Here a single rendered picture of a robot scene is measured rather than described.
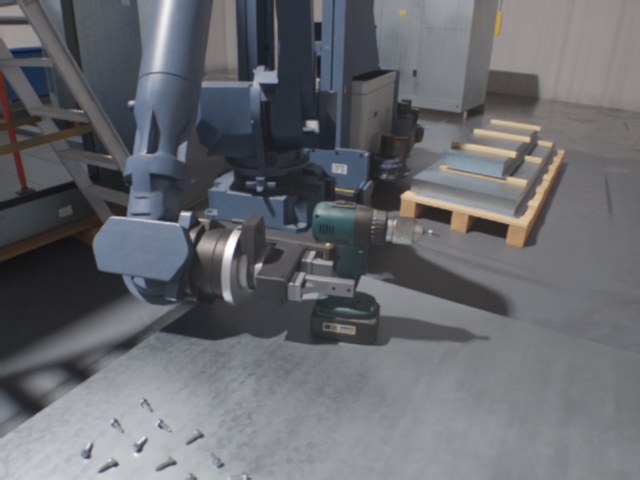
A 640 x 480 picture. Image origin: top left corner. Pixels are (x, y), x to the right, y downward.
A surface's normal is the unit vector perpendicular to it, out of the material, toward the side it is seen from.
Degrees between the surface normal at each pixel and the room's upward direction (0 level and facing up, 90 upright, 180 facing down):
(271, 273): 0
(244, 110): 90
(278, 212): 90
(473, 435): 0
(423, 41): 90
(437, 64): 90
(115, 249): 54
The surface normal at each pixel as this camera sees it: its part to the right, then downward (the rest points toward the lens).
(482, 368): 0.02, -0.90
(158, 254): -0.15, -0.19
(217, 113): -0.04, 0.44
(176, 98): 0.64, -0.12
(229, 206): -0.33, 0.41
